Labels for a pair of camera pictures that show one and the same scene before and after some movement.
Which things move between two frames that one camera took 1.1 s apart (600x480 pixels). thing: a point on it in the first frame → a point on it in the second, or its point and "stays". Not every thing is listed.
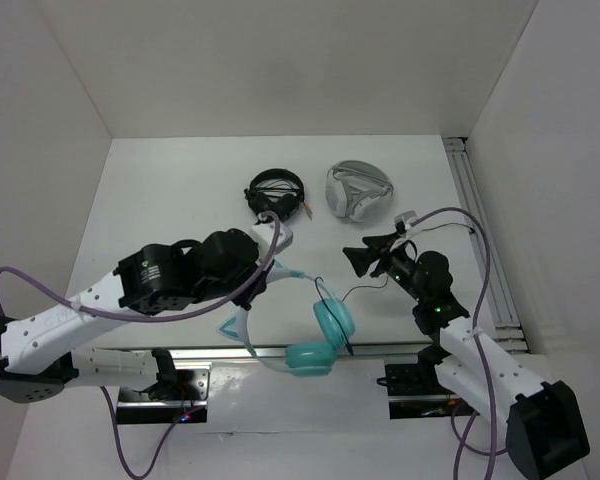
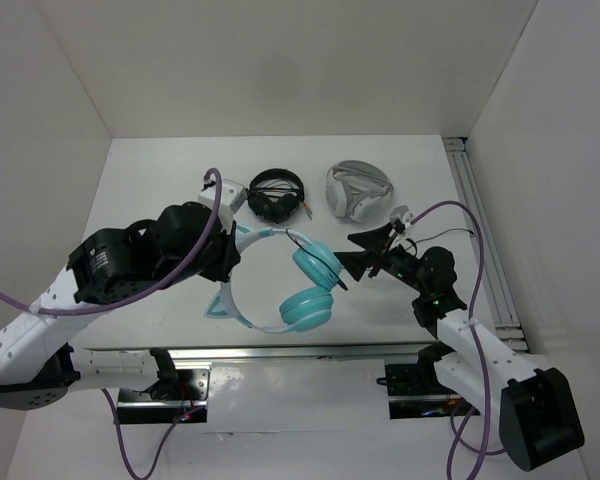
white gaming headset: [357, 190] stays
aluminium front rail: [145, 357] stays
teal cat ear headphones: [332, 315] → [303, 308]
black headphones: [276, 190] stays
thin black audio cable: [415, 253] → [304, 243]
